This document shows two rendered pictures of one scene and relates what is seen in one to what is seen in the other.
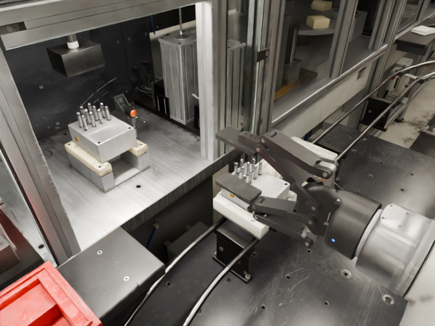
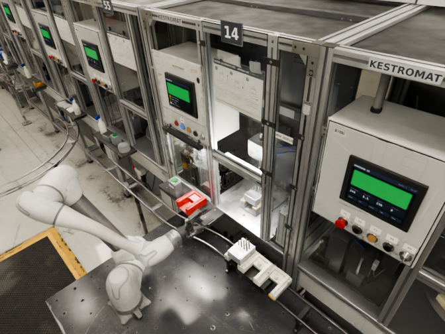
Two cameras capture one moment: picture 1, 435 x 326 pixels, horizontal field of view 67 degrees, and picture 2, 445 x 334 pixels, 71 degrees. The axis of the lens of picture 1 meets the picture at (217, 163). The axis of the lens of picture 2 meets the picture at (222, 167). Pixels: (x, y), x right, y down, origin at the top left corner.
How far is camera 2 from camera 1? 1.61 m
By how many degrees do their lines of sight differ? 73
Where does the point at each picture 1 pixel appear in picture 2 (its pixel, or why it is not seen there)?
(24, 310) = (195, 197)
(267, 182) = (241, 252)
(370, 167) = not seen: outside the picture
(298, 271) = (229, 293)
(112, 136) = (249, 196)
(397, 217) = (173, 232)
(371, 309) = (208, 318)
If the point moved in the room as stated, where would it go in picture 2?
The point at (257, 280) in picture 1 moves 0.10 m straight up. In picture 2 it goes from (226, 276) to (226, 266)
